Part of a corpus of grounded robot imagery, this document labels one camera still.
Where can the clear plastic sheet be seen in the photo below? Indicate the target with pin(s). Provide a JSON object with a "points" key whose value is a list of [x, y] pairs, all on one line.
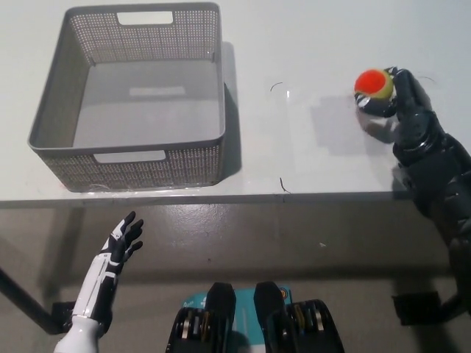
{"points": [[331, 162]]}

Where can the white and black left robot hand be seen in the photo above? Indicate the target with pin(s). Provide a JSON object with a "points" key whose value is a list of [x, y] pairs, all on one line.
{"points": [[99, 287]]}

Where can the orange and yellow tennis ball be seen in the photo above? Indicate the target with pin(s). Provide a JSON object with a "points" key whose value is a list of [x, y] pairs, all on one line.
{"points": [[371, 84]]}

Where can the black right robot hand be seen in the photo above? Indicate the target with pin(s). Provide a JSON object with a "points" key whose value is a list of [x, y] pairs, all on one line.
{"points": [[416, 125]]}

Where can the grey perforated plastic basket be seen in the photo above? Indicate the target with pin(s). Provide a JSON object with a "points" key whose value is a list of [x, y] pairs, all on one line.
{"points": [[147, 106]]}

